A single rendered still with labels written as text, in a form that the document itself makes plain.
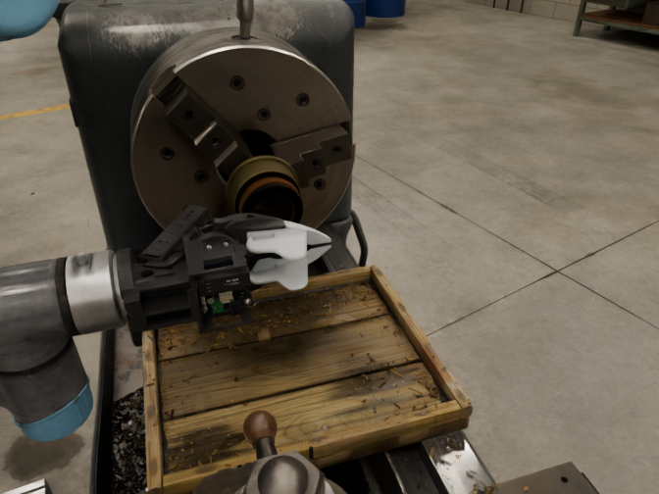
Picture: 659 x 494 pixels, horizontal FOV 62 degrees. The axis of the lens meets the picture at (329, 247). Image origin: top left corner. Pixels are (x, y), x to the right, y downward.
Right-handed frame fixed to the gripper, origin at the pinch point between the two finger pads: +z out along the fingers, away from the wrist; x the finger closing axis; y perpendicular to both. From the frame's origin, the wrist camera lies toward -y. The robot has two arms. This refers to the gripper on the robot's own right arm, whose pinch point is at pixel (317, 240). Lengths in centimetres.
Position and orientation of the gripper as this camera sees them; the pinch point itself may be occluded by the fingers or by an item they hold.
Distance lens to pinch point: 59.2
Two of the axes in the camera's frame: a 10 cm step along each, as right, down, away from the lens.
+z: 9.5, -1.7, 2.4
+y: 3.0, 5.3, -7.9
